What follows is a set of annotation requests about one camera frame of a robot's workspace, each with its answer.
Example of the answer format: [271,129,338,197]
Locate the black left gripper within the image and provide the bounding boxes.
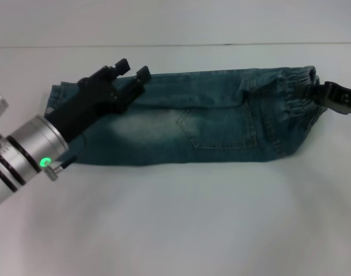
[44,58,151,144]

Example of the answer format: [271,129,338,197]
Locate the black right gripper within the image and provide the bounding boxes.
[307,82,351,116]

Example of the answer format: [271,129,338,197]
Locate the blue washed denim shorts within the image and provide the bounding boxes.
[44,65,329,168]

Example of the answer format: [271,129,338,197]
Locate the black cable with silver plug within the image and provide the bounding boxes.
[42,156,78,182]

